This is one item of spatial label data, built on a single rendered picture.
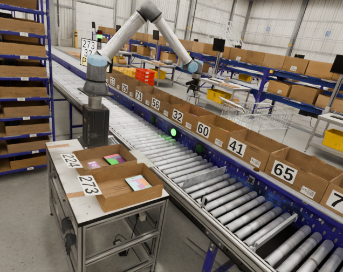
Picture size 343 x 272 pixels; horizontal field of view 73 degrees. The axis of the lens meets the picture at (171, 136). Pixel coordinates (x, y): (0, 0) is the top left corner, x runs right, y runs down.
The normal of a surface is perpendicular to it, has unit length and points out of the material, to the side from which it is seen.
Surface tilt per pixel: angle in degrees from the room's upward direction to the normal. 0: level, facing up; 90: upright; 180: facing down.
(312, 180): 90
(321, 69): 90
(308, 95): 90
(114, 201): 91
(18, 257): 0
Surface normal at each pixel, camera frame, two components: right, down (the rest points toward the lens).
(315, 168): -0.78, 0.12
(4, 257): 0.15, -0.91
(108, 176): 0.55, 0.38
